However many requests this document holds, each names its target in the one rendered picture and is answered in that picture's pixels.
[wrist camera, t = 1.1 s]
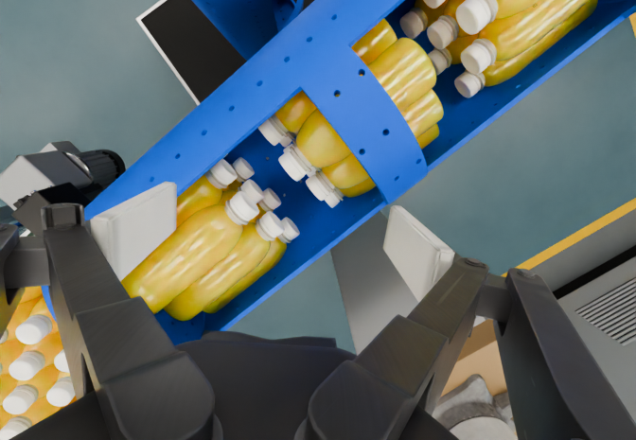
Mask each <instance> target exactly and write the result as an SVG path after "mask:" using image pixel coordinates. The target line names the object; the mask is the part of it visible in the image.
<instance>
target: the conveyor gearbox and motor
mask: <svg viewBox="0 0 636 440"><path fill-rule="evenodd" d="M15 158H16V159H15V160H14V161H13V162H12V163H11V164H10V165H9V166H8V167H7V168H6V169H5V170H4V171H3V172H2V173H1V174H0V199H1V200H2V201H4V202H5V203H6V204H7V205H8V206H10V207H11V208H12V209H13V210H14V211H15V210H16V209H17V208H16V207H15V206H13V204H14V203H15V202H17V200H18V199H21V198H23V197H24V196H25V195H28V196H31V194H30V192H31V191H33V190H36V191H38V190H41V189H45V188H48V187H49V186H50V185H52V186H54V185H60V184H64V183H67V182H70V183H72V184H73V185H74V186H75V187H76V188H77V189H81V188H84V187H86V186H89V185H94V184H97V183H99V184H100V185H102V186H103V187H104V188H103V189H106V188H107V187H108V186H109V185H110V184H112V183H113V182H114V181H115V180H116V179H117V178H118V177H119V176H120V175H122V174H123V173H124V172H125V171H126V169H125V164H124V162H123V160H122V158H121V157H120V156H119V155H118V154H117V153H115V152H113V151H111V150H90V151H85V152H80V151H79V150H78V149H77V148H76V147H75V146H74V145H73V144H72V143H71V142H70V141H61V142H51V143H48V144H47V145H46V146H45V147H44V148H43V149H42V150H41V151H40V152H38V153H31V154H25V155H17V156H16V157H15Z"/></svg>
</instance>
